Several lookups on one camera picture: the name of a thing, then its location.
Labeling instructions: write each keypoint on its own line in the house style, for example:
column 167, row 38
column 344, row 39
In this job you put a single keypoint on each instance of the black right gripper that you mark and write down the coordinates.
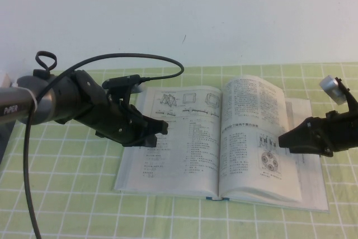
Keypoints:
column 335, row 135

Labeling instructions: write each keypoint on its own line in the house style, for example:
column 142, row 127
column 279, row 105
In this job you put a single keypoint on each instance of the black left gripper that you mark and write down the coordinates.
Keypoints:
column 120, row 121

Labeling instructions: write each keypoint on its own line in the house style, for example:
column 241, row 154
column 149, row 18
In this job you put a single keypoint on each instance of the technical textbook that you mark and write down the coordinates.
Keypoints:
column 195, row 138

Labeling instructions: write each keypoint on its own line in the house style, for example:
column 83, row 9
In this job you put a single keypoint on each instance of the green checkered tablecloth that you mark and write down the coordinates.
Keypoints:
column 70, row 194

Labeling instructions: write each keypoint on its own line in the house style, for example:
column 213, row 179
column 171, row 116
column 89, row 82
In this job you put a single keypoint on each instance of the white board with beige edge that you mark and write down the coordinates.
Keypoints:
column 4, row 80

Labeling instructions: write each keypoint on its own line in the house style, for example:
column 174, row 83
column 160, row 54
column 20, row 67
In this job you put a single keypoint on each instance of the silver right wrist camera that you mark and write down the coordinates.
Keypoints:
column 331, row 89

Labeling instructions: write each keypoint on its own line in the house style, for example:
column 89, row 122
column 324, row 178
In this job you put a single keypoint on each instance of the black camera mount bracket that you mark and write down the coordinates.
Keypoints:
column 348, row 102

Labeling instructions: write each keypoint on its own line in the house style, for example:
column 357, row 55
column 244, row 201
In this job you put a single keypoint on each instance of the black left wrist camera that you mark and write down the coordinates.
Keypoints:
column 120, row 80

